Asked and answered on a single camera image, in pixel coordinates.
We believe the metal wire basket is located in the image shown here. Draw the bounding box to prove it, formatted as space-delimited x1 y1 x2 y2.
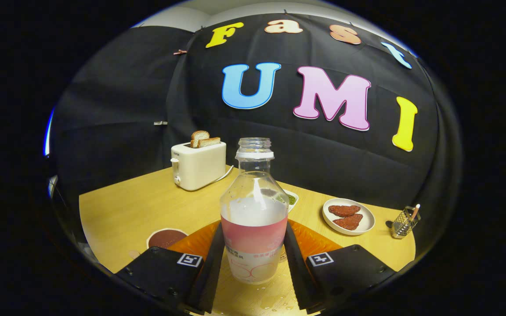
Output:
390 206 421 239

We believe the red meat piece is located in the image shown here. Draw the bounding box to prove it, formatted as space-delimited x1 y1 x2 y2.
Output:
328 205 361 217
333 214 363 231

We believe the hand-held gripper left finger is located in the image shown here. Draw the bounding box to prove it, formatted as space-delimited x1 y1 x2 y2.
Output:
115 221 226 314

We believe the cream white toaster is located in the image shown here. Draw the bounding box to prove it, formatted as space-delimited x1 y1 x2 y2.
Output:
170 141 227 191

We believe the white divided dish with grains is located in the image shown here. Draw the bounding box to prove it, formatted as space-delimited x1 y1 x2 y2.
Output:
282 190 300 213

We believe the white toaster cable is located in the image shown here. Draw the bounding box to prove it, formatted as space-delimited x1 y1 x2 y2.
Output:
211 165 235 184

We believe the clear plastic juice bottle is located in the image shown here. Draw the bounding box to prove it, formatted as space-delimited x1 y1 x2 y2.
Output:
220 137 289 285

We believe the beige cup with wooden handle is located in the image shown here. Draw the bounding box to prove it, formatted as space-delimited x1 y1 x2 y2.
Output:
129 228 188 259

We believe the black backdrop cloth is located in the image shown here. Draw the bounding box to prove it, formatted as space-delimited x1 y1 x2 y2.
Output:
51 13 462 264

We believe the wooden table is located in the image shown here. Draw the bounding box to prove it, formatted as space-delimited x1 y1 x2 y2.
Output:
79 165 416 316

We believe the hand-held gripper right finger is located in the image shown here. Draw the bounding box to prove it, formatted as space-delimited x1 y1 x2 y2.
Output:
283 219 398 314

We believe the white round plate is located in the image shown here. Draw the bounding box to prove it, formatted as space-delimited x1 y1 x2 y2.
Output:
322 198 376 236

